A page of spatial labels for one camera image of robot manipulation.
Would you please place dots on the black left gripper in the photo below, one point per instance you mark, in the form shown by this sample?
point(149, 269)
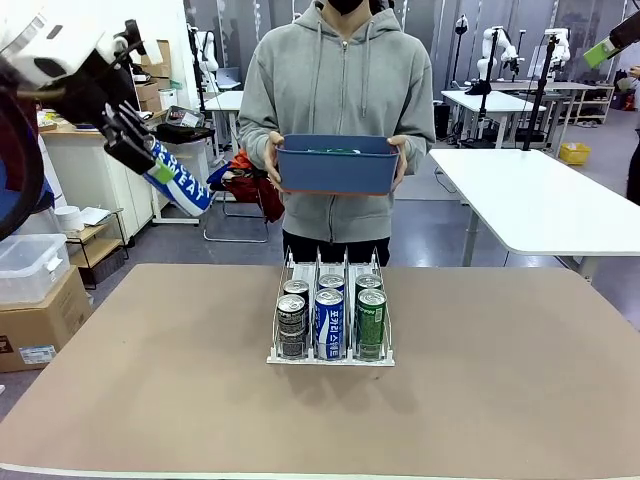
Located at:
point(85, 97)

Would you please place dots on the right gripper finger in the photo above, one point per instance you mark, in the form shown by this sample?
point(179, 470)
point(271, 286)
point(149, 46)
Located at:
point(612, 52)
point(607, 42)

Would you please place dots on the blue Pocari Sweat can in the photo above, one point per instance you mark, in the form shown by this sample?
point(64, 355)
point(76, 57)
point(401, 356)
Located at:
point(187, 192)
point(331, 281)
point(330, 330)

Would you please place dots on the blue plastic bin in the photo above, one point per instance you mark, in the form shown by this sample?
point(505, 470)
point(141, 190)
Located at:
point(340, 170)

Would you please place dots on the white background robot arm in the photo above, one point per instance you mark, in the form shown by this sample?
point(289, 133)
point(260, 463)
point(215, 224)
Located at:
point(210, 55)
point(505, 45)
point(562, 50)

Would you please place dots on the person's right forearm grey sleeve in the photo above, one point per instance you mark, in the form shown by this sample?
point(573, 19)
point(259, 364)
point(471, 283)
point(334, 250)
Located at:
point(252, 140)

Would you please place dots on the person's left forearm grey sleeve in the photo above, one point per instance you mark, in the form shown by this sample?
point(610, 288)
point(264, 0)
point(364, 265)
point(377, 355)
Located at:
point(420, 145)

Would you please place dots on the black beverage can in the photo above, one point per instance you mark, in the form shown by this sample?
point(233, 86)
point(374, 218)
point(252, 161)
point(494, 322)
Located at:
point(296, 287)
point(292, 325)

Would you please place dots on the clear can dispenser rack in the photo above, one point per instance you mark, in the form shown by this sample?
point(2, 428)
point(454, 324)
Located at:
point(332, 361)

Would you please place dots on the person's right hand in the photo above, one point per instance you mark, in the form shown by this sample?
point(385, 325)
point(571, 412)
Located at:
point(271, 160)

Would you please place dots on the person's left hand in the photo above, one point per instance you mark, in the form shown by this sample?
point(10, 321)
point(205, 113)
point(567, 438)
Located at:
point(401, 160)

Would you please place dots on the long wooden shelf table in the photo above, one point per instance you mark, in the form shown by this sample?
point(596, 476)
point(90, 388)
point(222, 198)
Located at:
point(580, 86)

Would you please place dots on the red bag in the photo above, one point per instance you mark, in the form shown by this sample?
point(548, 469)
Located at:
point(625, 101)

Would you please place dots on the black bag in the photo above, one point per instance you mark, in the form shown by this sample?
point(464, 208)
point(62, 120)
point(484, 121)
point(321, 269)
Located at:
point(185, 132)

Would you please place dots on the white storage bin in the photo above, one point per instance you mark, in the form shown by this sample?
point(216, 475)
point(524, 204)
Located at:
point(168, 98)

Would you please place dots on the printed product box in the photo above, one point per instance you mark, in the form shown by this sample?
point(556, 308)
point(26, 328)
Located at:
point(184, 116)

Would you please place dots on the white desk cabinet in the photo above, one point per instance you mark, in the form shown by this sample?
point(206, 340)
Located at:
point(75, 165)

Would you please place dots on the black tripod stand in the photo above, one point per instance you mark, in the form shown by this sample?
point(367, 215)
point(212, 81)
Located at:
point(485, 102)
point(538, 102)

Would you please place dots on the small white background table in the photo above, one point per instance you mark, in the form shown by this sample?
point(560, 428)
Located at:
point(225, 102)

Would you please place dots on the black office chair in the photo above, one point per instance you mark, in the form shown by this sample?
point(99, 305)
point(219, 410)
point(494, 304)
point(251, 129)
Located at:
point(220, 186)

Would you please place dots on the white paper roll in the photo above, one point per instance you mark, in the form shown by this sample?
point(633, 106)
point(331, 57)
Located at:
point(70, 218)

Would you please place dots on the yellow plastic basket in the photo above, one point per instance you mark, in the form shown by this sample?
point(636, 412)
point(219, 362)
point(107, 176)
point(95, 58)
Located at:
point(575, 154)

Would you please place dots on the grey laptop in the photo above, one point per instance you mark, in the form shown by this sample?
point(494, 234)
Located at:
point(227, 77)

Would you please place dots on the person in dark clothes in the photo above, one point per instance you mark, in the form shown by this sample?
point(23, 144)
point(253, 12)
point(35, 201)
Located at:
point(635, 165)

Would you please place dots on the white background desk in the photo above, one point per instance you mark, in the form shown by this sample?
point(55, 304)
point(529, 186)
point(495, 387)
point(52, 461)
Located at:
point(500, 102)

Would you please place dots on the black item on desk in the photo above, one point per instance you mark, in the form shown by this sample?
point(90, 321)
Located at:
point(478, 90)

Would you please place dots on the black light stand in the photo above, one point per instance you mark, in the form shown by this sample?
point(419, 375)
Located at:
point(461, 24)

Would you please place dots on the red orange jacket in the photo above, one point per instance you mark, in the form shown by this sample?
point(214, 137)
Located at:
point(267, 200)

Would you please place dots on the large white table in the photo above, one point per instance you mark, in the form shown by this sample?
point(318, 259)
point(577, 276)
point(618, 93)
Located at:
point(540, 200)

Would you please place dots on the black computer tower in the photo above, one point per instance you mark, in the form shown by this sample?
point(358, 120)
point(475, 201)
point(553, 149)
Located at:
point(441, 120)

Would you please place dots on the large cardboard box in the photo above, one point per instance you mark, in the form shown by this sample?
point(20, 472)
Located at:
point(45, 325)

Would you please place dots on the person in grey hoodie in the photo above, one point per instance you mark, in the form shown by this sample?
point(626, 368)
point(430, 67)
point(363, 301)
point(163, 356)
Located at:
point(340, 75)

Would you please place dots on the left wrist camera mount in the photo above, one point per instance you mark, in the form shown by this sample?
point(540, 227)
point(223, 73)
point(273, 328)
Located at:
point(131, 35)

